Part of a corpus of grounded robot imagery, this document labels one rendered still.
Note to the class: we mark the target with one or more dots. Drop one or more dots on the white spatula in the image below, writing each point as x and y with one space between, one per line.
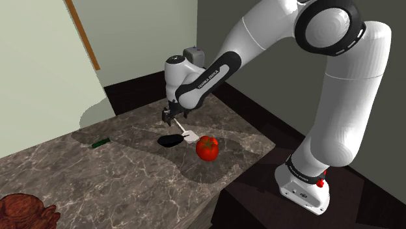
191 136

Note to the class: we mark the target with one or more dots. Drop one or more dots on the brown wooden strip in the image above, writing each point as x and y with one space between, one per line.
83 35

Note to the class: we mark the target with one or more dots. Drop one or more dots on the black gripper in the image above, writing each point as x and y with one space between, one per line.
173 111

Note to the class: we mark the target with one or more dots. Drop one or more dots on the red tomato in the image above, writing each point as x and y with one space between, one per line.
207 148

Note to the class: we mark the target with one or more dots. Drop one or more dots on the dark robot stand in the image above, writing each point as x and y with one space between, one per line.
253 206

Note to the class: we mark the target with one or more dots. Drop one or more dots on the black oval eggplant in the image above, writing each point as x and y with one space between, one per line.
170 140

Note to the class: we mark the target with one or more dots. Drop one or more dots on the brown carved wooden figure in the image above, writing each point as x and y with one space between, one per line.
22 212

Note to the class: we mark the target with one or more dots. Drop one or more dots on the small grey box appliance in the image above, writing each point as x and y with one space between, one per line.
194 57

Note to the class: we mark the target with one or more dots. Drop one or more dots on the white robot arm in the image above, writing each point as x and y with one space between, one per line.
345 104

